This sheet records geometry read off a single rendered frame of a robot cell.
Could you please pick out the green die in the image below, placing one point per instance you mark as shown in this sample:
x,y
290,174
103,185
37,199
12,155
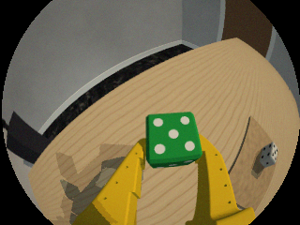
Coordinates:
x,y
172,139

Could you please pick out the brown textured mat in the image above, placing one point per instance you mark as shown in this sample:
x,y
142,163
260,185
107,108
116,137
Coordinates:
x,y
250,180

